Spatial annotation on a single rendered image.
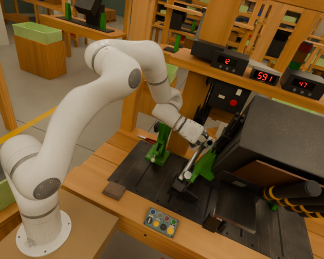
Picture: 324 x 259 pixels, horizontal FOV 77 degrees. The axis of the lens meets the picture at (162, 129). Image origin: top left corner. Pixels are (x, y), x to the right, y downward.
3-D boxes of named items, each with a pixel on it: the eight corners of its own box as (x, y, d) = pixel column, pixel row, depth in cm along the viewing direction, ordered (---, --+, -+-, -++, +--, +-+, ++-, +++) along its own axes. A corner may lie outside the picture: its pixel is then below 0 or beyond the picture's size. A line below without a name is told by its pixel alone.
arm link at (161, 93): (162, 55, 87) (172, 101, 112) (141, 79, 81) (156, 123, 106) (180, 59, 83) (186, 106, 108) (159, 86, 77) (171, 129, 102)
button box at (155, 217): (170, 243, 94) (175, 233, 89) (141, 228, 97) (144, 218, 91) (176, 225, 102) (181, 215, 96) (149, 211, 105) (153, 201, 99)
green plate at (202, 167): (203, 188, 100) (230, 164, 88) (190, 179, 101) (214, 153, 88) (207, 172, 109) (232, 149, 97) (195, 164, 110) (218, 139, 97)
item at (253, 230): (252, 236, 79) (256, 232, 78) (213, 217, 82) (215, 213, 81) (252, 170, 110) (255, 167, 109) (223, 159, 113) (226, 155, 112)
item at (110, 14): (103, 24, 823) (103, 12, 798) (85, 19, 832) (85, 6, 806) (116, 21, 921) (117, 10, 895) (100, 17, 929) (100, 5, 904)
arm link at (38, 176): (31, 174, 68) (52, 208, 60) (-8, 168, 58) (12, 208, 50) (123, 59, 71) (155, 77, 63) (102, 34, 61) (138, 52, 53)
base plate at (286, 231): (316, 282, 91) (319, 280, 90) (106, 182, 112) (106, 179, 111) (299, 208, 125) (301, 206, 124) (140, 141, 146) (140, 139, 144)
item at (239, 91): (238, 116, 104) (252, 90, 95) (207, 105, 107) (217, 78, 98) (240, 107, 113) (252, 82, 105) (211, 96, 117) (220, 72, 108)
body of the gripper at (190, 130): (175, 131, 98) (194, 144, 98) (186, 114, 99) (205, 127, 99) (174, 133, 106) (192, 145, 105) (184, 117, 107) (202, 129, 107)
